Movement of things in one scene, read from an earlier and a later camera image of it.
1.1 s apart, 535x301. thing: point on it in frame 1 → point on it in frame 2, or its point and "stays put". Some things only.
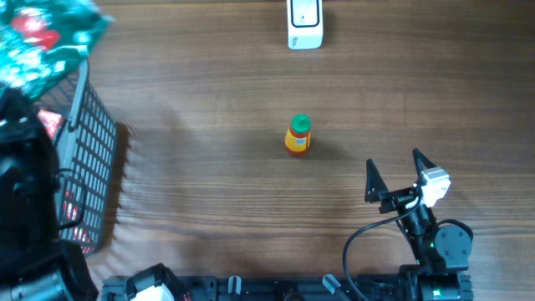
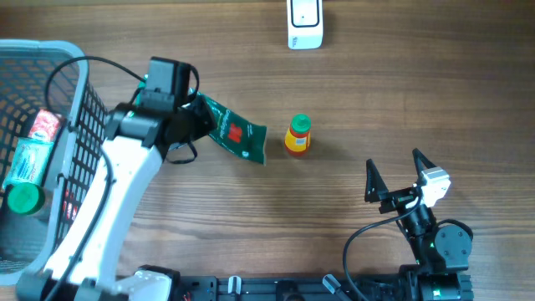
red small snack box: [51, 121] stays put
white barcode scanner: [305, 28] stays put
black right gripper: [377, 191] stays put
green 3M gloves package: [40, 40] → [247, 140]
